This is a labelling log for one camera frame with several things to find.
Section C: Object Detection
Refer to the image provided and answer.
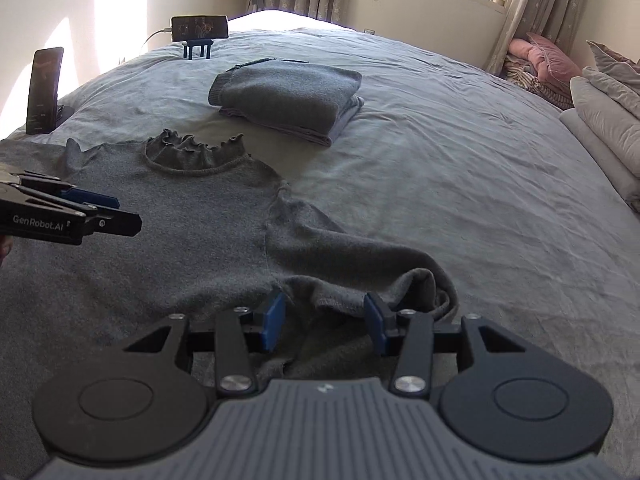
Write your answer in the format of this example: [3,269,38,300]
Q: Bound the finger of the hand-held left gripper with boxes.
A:
[0,164,121,211]
[82,205,143,238]

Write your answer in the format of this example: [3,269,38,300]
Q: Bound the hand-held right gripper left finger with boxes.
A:
[122,291,288,396]

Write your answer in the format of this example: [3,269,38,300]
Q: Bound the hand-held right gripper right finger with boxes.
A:
[363,291,521,396]

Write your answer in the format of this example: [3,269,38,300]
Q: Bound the grey ruffled-collar sweater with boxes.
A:
[0,129,458,381]

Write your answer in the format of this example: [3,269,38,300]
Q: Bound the upright black smartphone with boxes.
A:
[26,46,65,135]

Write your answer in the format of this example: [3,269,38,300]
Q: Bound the blue chair-shaped phone stand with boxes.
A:
[182,37,215,61]

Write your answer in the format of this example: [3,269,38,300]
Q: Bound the sideways black smartphone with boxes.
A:
[171,15,230,42]

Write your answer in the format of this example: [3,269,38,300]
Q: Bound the folded grey knit garment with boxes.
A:
[209,64,363,136]

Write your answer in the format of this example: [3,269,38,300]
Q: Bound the striped folded bedding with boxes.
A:
[502,55,576,110]

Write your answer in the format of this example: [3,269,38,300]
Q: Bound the folded grey quilt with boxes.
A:
[582,66,640,121]

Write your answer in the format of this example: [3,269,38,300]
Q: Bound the beige star-print curtain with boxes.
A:
[487,0,596,73]

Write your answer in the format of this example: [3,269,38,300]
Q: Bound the grey pink-trimmed pillow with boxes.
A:
[586,40,640,78]

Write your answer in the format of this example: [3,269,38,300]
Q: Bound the white charging cable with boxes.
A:
[140,27,173,53]

